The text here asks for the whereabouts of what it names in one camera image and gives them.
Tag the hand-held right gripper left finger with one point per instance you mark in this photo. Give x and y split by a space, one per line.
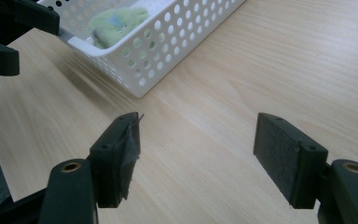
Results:
115 161

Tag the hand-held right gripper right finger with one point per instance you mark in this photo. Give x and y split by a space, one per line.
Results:
289 161

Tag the green socks with blue dots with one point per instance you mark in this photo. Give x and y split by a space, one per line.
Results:
118 26

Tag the white perforated plastic basket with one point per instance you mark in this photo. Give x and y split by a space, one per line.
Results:
167 46

